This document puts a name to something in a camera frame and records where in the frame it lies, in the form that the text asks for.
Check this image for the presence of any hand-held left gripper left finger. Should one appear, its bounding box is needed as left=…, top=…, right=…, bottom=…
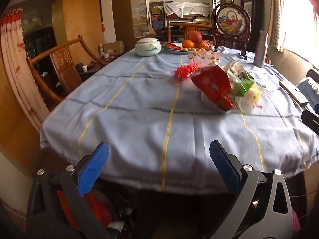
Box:
left=26, top=141, right=117, bottom=239

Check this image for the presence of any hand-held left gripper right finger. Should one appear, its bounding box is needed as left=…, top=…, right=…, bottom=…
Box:
left=207, top=140, right=293, bottom=239

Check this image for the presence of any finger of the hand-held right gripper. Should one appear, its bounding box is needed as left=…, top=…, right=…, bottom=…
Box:
left=301, top=110, right=319, bottom=136

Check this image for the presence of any yellow foam net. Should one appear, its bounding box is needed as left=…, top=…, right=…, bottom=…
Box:
left=245, top=85, right=263, bottom=110

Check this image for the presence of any clear plastic cup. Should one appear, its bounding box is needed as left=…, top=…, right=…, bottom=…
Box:
left=235, top=96, right=255, bottom=112

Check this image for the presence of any light blue cloth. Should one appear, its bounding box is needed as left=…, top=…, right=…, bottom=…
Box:
left=296, top=77, right=319, bottom=107

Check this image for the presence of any blue-grey striped tablecloth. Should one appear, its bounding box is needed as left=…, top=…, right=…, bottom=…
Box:
left=40, top=46, right=319, bottom=192

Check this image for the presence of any red foil bag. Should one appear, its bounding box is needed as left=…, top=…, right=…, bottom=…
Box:
left=192, top=66, right=235, bottom=111

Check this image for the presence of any green white packaging bag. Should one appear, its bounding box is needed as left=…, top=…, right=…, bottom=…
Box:
left=223, top=61, right=256, bottom=97

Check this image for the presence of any silver metal bottle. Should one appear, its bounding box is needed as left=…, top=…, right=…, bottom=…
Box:
left=254, top=30, right=268, bottom=68

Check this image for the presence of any dark wooden low cabinet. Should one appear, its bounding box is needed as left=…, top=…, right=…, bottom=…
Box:
left=75, top=55, right=120, bottom=77

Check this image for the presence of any red mesh ribbon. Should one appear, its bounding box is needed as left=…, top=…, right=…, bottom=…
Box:
left=174, top=65, right=200, bottom=79

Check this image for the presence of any carved wooden armchair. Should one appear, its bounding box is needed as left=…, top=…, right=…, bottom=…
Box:
left=26, top=35, right=105, bottom=110

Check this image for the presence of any pink transparent wrapper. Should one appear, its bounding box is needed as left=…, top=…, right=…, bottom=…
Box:
left=187, top=51, right=221, bottom=68

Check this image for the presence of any striped window curtain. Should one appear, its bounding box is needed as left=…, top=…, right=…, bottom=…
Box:
left=270, top=0, right=286, bottom=53

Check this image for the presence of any large cardboard box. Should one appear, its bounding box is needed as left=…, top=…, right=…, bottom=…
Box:
left=103, top=40, right=124, bottom=55

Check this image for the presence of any white fruit plate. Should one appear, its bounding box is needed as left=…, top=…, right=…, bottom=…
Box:
left=162, top=42, right=213, bottom=55

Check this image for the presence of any pink floral curtain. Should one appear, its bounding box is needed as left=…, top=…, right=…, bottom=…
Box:
left=0, top=9, right=50, bottom=132

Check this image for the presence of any round embroidered table screen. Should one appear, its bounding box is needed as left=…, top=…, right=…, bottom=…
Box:
left=213, top=3, right=252, bottom=60

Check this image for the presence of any white ceramic lidded jar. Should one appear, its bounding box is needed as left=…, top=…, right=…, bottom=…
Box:
left=135, top=37, right=161, bottom=56

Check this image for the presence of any red apple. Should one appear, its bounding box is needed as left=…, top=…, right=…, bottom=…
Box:
left=189, top=30, right=203, bottom=43

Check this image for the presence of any wooden chair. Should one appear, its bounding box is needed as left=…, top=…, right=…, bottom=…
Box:
left=167, top=21, right=213, bottom=43

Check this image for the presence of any plywood wardrobe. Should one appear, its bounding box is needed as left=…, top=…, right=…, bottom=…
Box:
left=51, top=0, right=104, bottom=66

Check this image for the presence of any tall wooden glass cabinet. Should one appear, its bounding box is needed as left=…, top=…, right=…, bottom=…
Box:
left=111, top=0, right=150, bottom=51

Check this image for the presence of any white dust sheet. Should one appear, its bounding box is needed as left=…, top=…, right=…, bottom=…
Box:
left=163, top=2, right=212, bottom=18

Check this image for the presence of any cluttered storage shelf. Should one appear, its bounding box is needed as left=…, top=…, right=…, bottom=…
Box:
left=150, top=2, right=166, bottom=30

